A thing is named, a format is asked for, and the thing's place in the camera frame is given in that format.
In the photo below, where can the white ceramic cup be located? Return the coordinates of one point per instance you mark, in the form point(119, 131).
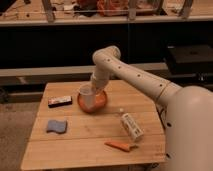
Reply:
point(87, 95)

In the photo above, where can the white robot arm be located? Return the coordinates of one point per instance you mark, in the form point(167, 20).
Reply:
point(189, 110)

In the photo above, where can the orange ceramic bowl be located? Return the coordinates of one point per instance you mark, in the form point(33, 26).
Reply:
point(100, 102)

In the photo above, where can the white plastic bottle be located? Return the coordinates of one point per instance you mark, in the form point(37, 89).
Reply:
point(131, 126)

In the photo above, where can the wooden table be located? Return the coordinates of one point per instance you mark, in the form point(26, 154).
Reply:
point(83, 143)

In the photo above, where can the orange toy carrot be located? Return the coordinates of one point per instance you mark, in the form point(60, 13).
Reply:
point(126, 147)

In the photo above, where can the blue sponge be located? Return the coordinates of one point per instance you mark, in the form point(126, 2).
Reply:
point(58, 127)

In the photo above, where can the black box on right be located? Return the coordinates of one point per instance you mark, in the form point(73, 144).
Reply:
point(190, 59)

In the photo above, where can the long wooden shelf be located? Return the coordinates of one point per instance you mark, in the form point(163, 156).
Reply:
point(92, 12)

